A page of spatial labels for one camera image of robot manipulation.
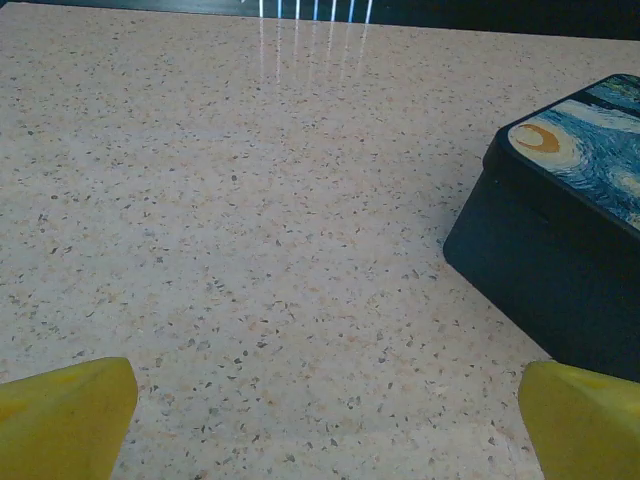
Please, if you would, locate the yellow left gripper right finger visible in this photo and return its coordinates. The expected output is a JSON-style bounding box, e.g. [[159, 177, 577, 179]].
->
[[517, 360, 640, 480]]

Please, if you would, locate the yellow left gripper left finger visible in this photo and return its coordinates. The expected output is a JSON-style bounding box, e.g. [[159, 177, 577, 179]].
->
[[0, 356, 139, 480]]

